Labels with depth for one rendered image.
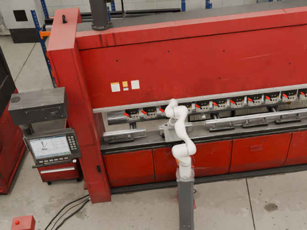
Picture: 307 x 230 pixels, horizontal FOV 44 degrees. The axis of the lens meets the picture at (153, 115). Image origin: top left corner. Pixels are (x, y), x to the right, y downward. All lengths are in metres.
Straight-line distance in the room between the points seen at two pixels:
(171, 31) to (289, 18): 1.15
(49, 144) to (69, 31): 1.11
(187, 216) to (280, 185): 1.45
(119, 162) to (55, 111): 1.39
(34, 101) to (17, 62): 4.67
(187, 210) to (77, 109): 1.61
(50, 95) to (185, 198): 1.74
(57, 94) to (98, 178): 1.48
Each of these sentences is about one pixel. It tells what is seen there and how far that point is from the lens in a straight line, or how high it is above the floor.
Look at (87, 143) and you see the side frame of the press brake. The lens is 4.26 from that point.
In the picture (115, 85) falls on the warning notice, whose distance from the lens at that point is 3.99.
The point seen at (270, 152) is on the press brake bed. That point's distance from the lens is 4.97.
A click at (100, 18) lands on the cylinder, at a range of 3.68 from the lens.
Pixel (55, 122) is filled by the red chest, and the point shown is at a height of 0.98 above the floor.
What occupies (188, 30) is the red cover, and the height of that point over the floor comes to 2.24.
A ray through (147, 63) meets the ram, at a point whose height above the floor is 1.91.
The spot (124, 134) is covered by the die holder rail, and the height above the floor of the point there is 0.95.
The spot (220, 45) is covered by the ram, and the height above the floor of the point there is 2.01.
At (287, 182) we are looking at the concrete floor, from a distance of 5.30.
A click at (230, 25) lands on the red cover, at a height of 2.23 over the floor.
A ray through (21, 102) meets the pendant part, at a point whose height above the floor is 1.95.
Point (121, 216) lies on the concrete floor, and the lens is 4.90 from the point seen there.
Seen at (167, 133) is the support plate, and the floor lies 1.00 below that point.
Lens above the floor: 4.01
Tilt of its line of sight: 41 degrees down
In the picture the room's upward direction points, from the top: 5 degrees counter-clockwise
